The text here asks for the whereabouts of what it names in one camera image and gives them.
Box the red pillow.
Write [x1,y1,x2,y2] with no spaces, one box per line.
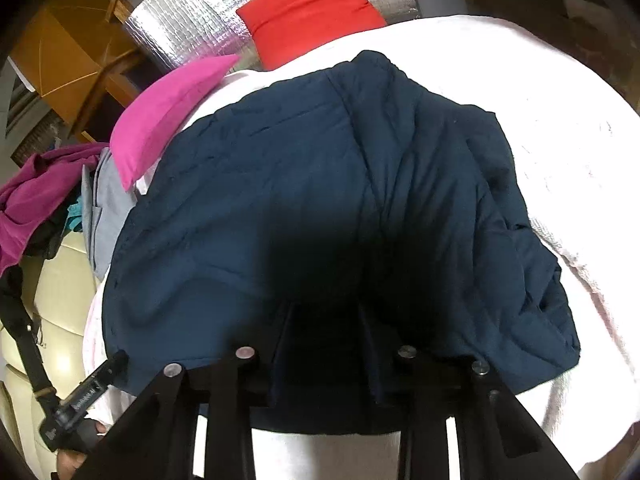
[236,0,388,72]

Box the magenta pink pillow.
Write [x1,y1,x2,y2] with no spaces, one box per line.
[109,53,241,192]

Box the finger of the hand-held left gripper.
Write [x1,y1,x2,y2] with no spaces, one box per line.
[82,350,129,392]

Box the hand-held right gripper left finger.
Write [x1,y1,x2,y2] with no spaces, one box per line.
[82,302,301,480]

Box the grey cloth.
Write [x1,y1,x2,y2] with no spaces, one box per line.
[80,147,138,281]

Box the pale pink fleece blanket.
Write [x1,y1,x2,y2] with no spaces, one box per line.
[82,15,640,480]

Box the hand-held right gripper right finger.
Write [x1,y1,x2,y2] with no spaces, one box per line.
[357,302,566,480]

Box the cream leather sofa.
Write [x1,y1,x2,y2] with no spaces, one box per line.
[0,232,108,480]

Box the person's left hand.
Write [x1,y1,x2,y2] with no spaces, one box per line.
[56,419,108,480]

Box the black bag strap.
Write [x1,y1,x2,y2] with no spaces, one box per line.
[0,265,58,403]

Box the magenta cloth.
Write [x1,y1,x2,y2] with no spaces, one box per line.
[0,142,108,276]

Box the silver foil insulation mat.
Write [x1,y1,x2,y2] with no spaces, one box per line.
[122,0,416,71]

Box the yellow wooden furniture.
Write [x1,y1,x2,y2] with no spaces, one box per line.
[10,0,166,143]

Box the navy blue padded jacket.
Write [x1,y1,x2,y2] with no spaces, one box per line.
[101,50,581,433]

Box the teal cloth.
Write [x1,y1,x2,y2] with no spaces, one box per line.
[62,200,86,233]

